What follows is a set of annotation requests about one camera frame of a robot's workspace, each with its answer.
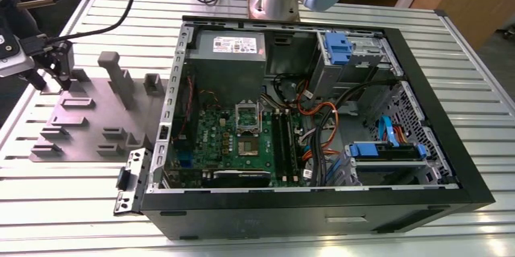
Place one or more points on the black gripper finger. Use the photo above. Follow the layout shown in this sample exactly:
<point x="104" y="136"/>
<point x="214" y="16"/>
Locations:
<point x="37" y="80"/>
<point x="62" y="61"/>

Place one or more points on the CPU socket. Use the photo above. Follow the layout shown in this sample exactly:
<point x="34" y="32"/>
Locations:
<point x="250" y="147"/>

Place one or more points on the grey parts rack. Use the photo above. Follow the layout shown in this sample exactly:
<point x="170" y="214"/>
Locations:
<point x="101" y="112"/>

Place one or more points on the grey power supply unit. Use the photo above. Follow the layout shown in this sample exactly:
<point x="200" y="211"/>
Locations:
<point x="226" y="76"/>

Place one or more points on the green motherboard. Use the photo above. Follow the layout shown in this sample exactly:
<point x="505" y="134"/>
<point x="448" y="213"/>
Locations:
<point x="209" y="124"/>

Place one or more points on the black graphics card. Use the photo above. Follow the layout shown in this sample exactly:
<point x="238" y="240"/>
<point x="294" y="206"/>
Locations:
<point x="242" y="178"/>

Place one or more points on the silver drive cage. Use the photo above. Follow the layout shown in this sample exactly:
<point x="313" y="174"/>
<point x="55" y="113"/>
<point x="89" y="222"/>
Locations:
<point x="326" y="79"/>

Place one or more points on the blue plastic drive carrier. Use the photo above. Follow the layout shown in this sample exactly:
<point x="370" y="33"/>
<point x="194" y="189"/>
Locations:
<point x="338" y="47"/>

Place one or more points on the black PC case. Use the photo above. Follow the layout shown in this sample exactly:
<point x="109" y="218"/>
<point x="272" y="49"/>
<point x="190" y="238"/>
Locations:
<point x="282" y="217"/>

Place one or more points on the hard disk in blue carrier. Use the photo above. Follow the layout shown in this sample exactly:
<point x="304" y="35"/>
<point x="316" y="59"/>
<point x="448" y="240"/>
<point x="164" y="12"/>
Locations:
<point x="366" y="151"/>

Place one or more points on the silver disk bay cage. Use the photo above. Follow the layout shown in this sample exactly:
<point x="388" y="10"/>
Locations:
<point x="390" y="163"/>

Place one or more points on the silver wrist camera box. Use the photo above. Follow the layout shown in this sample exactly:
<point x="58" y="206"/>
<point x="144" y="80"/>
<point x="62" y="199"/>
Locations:
<point x="14" y="58"/>

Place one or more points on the silver hinged slot bracket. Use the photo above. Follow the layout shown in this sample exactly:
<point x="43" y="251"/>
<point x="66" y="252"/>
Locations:
<point x="140" y="175"/>

